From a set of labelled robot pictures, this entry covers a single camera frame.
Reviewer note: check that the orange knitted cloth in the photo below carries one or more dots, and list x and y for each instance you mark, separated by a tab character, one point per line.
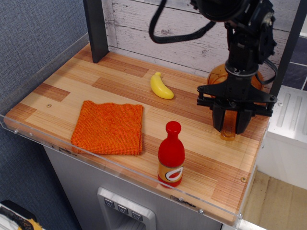
109	128

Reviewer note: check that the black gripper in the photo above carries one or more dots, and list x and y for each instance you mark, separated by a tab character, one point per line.
234	89

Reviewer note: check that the yellow toy banana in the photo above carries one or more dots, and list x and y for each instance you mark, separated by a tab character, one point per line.
159	88

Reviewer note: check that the grey toy fridge cabinet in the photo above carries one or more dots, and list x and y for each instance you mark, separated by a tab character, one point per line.
81	180

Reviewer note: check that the yellow object bottom left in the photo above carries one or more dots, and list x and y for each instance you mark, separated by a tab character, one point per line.
35	225

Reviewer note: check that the silver dispenser panel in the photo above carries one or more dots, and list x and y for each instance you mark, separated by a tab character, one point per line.
123	214

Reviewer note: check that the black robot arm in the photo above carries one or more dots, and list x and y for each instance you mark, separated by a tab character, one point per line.
249	25

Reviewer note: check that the red sauce bottle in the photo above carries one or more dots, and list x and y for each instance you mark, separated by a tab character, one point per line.
171	156

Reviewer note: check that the orange transparent pan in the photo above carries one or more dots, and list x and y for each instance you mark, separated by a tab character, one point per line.
229	124

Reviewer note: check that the right dark post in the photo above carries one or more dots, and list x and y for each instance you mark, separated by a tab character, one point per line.
290	56

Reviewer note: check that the white ribbed appliance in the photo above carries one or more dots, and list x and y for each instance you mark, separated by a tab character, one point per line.
283	154

